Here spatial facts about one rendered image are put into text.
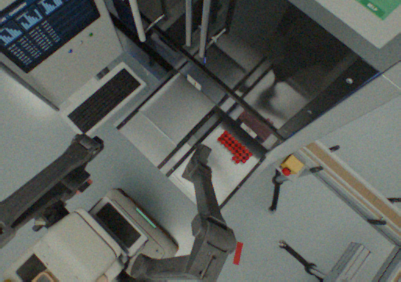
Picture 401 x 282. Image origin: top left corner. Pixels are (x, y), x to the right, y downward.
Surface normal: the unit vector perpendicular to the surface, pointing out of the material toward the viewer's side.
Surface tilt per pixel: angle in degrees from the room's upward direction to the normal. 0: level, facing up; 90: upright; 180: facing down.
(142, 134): 0
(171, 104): 0
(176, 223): 0
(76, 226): 42
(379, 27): 90
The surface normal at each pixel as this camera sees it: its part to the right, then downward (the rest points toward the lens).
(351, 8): -0.68, 0.70
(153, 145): 0.04, -0.25
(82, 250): 0.49, -0.66
